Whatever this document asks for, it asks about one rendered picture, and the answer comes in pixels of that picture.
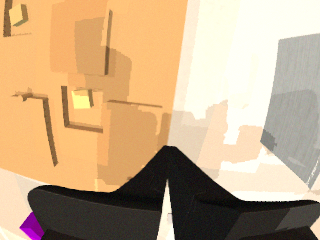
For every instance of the tan block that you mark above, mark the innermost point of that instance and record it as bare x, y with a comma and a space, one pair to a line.
18, 15
82, 98

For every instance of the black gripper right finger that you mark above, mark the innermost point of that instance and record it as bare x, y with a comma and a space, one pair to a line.
203, 210

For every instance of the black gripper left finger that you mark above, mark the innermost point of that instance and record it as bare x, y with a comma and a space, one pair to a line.
132, 212

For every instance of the orange puzzle board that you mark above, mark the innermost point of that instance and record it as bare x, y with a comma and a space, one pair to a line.
127, 51

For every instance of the purple cube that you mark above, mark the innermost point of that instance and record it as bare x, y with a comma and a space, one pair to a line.
32, 228

